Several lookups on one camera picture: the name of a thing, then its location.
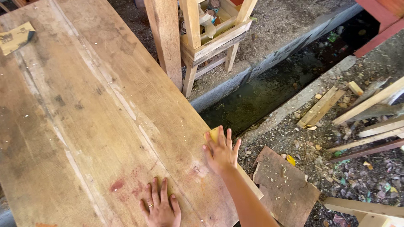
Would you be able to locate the person's left hand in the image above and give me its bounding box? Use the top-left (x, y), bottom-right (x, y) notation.
top-left (140, 177), bottom-right (182, 227)

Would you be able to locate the person's right hand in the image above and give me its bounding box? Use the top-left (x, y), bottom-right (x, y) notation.
top-left (202, 125), bottom-right (241, 175)

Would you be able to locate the yellow sandpaper piece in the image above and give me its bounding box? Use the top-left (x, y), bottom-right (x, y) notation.
top-left (203, 126), bottom-right (220, 143)

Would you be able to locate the brown plywood scrap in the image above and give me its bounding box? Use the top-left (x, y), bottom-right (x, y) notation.
top-left (252, 145), bottom-right (321, 227)

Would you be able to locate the concrete drainage ditch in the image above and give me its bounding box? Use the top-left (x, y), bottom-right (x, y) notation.
top-left (189, 3), bottom-right (380, 137)

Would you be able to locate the short flat wooden plank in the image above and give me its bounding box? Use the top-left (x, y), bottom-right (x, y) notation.
top-left (296, 86), bottom-right (346, 129)

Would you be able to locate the large wooden board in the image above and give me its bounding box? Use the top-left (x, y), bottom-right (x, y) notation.
top-left (0, 0), bottom-right (264, 227)

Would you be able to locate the long pale wooden slat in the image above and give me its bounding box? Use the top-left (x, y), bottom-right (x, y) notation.
top-left (332, 76), bottom-right (404, 126)
top-left (358, 116), bottom-right (404, 138)
top-left (326, 127), bottom-right (404, 154)

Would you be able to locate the dark brown wooden slat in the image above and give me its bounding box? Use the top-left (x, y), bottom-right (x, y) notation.
top-left (328, 138), bottom-right (404, 163)

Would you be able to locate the small wooden block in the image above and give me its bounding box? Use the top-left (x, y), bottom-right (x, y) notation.
top-left (348, 81), bottom-right (364, 96)

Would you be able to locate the grey curved branch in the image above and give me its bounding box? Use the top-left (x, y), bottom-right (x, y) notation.
top-left (339, 78), bottom-right (404, 123)

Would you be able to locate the red painted wooden furniture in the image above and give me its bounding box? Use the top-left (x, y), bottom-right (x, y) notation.
top-left (353, 0), bottom-right (404, 58)

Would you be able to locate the yellow printed sandpaper sheet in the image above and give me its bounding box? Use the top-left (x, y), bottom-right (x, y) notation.
top-left (0, 21), bottom-right (36, 56)

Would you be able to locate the pale wooden stool frame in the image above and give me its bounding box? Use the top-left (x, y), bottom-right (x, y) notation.
top-left (179, 0), bottom-right (258, 98)

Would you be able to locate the upright wooden post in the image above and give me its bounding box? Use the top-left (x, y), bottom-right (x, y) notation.
top-left (144, 0), bottom-right (183, 91)

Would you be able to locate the pale wooden beam frame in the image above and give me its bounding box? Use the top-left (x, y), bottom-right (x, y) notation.
top-left (322, 197), bottom-right (404, 227)

